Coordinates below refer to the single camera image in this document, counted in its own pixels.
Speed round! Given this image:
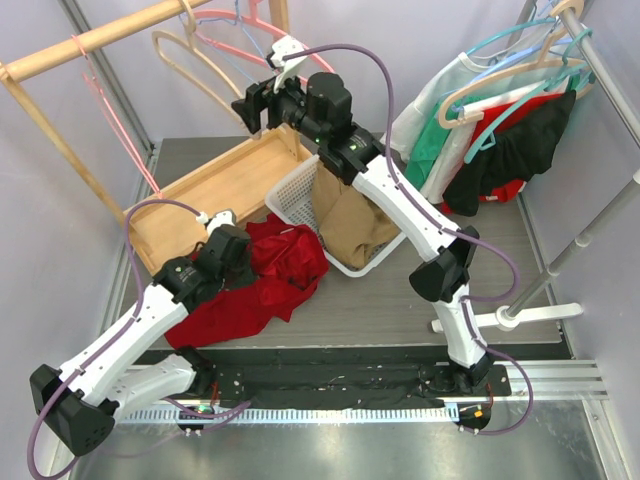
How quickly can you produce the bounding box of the thick pink plastic hanger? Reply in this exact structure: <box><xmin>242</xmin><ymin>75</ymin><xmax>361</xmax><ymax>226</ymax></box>
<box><xmin>191</xmin><ymin>0</ymin><xmax>336</xmax><ymax>76</ymax></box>

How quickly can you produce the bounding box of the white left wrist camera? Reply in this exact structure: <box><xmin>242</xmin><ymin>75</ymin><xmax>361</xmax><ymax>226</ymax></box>
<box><xmin>206</xmin><ymin>209</ymin><xmax>236</xmax><ymax>235</ymax></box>

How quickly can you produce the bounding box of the beige plastic hanger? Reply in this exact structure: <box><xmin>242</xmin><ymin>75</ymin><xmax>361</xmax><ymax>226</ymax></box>
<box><xmin>151</xmin><ymin>0</ymin><xmax>261</xmax><ymax>139</ymax></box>

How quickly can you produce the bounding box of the white mesh basket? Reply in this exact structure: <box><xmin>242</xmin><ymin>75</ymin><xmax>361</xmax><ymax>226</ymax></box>
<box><xmin>265</xmin><ymin>155</ymin><xmax>406</xmax><ymax>278</ymax></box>

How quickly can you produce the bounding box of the tan cloth in basket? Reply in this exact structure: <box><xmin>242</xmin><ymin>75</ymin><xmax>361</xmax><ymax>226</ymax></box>
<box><xmin>311</xmin><ymin>162</ymin><xmax>400</xmax><ymax>270</ymax></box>

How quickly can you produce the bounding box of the white garment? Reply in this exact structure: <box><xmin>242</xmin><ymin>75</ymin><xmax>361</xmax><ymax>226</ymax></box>
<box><xmin>384</xmin><ymin>22</ymin><xmax>571</xmax><ymax>205</ymax></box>

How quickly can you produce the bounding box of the pink wire hanger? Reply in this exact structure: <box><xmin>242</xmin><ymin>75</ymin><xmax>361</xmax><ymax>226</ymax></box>
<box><xmin>71</xmin><ymin>35</ymin><xmax>164</xmax><ymax>199</ymax></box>

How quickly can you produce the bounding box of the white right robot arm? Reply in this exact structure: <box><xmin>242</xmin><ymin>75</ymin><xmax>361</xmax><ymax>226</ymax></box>
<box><xmin>231</xmin><ymin>72</ymin><xmax>493</xmax><ymax>395</ymax></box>

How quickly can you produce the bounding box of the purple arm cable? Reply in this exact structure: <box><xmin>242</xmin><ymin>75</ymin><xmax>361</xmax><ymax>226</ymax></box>
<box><xmin>27</xmin><ymin>198</ymin><xmax>251</xmax><ymax>479</ymax></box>
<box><xmin>284</xmin><ymin>43</ymin><xmax>534</xmax><ymax>436</ymax></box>

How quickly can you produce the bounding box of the red skirt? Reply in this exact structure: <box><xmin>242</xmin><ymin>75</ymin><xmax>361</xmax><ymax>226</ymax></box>
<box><xmin>165</xmin><ymin>213</ymin><xmax>329</xmax><ymax>349</ymax></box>

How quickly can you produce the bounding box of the beige hanger on metal rack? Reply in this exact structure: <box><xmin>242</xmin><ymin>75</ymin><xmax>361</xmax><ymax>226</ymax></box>
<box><xmin>438</xmin><ymin>27</ymin><xmax>580</xmax><ymax>130</ymax></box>

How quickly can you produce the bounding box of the wooden clothes rack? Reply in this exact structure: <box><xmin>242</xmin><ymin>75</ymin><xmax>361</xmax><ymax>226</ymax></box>
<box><xmin>0</xmin><ymin>0</ymin><xmax>314</xmax><ymax>274</ymax></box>

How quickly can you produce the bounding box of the teal plastic hanger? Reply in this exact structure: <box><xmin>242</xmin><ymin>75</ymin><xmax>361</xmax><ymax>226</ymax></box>
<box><xmin>438</xmin><ymin>22</ymin><xmax>596</xmax><ymax>164</ymax></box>

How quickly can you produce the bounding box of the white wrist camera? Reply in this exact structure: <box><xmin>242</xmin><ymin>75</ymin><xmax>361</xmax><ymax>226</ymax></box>
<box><xmin>206</xmin><ymin>209</ymin><xmax>236</xmax><ymax>235</ymax></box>
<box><xmin>264</xmin><ymin>35</ymin><xmax>306</xmax><ymax>91</ymax></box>

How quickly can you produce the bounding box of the black garment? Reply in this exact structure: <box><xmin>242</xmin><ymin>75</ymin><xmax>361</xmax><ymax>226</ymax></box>
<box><xmin>442</xmin><ymin>90</ymin><xmax>577</xmax><ymax>217</ymax></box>

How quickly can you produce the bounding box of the red garment on rack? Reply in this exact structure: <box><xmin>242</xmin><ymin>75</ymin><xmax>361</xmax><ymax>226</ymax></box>
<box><xmin>471</xmin><ymin>93</ymin><xmax>560</xmax><ymax>203</ymax></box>

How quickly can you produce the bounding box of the light blue hanger on rack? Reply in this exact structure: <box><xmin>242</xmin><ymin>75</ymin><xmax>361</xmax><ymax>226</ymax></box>
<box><xmin>522</xmin><ymin>1</ymin><xmax>568</xmax><ymax>48</ymax></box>

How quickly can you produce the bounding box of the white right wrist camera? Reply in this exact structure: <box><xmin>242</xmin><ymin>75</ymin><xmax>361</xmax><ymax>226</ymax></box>
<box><xmin>264</xmin><ymin>35</ymin><xmax>306</xmax><ymax>91</ymax></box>

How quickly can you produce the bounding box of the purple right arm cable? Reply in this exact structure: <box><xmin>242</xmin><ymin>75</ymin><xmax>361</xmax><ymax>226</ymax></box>
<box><xmin>284</xmin><ymin>43</ymin><xmax>534</xmax><ymax>436</ymax></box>

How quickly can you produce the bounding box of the blue wire hanger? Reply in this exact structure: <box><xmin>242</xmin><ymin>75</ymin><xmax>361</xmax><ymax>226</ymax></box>
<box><xmin>179</xmin><ymin>1</ymin><xmax>288</xmax><ymax>82</ymax></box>

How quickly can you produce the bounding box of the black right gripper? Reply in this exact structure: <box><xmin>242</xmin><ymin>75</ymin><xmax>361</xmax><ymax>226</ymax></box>
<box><xmin>230</xmin><ymin>67</ymin><xmax>325</xmax><ymax>148</ymax></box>

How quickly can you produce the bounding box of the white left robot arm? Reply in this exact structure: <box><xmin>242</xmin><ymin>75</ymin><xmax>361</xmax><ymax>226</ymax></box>
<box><xmin>29</xmin><ymin>224</ymin><xmax>252</xmax><ymax>457</ymax></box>

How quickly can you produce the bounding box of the metal clothes rack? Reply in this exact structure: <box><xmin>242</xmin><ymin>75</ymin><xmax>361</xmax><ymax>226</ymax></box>
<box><xmin>429</xmin><ymin>0</ymin><xmax>640</xmax><ymax>334</ymax></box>

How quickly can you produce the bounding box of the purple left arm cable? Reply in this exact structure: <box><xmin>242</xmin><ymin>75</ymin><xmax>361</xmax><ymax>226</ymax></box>
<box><xmin>27</xmin><ymin>198</ymin><xmax>251</xmax><ymax>479</ymax></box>

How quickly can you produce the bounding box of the green garment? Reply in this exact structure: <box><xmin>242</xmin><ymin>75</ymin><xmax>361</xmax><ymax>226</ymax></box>
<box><xmin>402</xmin><ymin>74</ymin><xmax>596</xmax><ymax>204</ymax></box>

